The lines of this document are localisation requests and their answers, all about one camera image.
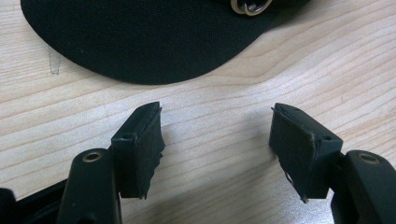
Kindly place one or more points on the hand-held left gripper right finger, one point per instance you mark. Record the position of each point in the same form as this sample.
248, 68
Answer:
308, 155

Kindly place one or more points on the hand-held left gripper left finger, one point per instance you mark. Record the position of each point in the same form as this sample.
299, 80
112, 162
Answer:
137, 155

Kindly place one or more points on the black cap with metal rings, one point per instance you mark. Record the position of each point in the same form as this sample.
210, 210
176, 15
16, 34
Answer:
146, 37

